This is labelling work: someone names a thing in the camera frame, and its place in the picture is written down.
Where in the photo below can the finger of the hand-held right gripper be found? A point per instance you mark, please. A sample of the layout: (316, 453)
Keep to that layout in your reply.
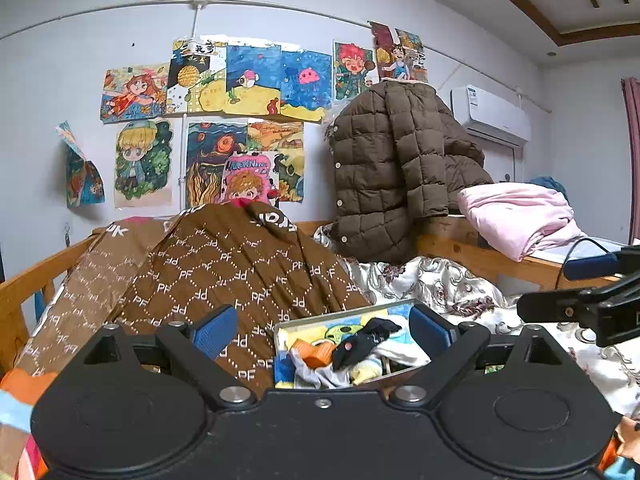
(550, 305)
(590, 266)

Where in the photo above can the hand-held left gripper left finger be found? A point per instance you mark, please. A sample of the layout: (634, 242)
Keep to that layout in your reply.
(215, 330)

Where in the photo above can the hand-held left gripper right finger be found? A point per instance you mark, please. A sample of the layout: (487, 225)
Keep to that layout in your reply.
(432, 330)

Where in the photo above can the black sock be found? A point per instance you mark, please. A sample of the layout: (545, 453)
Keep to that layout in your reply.
(360, 345)

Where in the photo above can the yellow cloth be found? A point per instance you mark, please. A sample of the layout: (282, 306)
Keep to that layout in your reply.
(367, 372)

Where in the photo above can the cartoon print tin box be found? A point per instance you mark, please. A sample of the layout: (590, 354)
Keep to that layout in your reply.
(310, 327)

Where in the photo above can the orange sock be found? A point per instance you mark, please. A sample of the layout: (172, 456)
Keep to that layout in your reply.
(312, 355)

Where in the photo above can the white cloth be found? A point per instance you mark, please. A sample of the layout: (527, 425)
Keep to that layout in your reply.
(315, 375)

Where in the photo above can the light blue mattress sheet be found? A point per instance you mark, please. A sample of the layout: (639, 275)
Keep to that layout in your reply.
(600, 246)

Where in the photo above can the white floral satin quilt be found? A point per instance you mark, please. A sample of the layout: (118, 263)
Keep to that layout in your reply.
(450, 285)

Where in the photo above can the brown patterned quilt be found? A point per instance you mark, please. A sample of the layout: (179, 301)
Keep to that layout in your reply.
(225, 270)

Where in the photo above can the pink blanket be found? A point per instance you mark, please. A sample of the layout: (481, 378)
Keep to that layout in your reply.
(515, 215)

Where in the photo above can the blue cloth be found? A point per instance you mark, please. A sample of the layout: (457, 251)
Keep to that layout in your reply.
(547, 185)

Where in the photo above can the pink curtain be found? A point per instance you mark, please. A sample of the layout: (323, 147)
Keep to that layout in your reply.
(631, 160)

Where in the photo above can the pink cartoon girl drawing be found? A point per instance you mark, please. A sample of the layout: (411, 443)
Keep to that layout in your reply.
(247, 180)

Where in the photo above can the brown puffer jacket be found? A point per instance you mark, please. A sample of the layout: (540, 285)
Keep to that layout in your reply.
(380, 170)

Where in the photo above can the white air conditioner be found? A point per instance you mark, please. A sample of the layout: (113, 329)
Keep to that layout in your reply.
(492, 115)

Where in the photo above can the blond child drawing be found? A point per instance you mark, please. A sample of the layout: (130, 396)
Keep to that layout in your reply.
(142, 162)

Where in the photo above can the crumpled paper drawing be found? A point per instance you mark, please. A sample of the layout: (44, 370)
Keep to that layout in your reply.
(82, 175)

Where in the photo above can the orange landscape drawing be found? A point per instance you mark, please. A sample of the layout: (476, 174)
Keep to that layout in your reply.
(277, 135)

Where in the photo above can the red haired girl drawing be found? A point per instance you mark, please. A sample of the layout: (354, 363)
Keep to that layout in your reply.
(132, 92)

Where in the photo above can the blue sea fish drawing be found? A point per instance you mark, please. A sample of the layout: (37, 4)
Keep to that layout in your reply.
(252, 80)

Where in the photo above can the yellow pineapple drawing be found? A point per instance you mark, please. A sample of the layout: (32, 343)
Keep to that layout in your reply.
(197, 75)

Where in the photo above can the pink jellyfish drawing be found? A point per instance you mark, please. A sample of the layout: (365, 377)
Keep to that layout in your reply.
(306, 82)

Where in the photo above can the red haired boy drawing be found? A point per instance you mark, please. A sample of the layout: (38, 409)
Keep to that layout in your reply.
(352, 70)

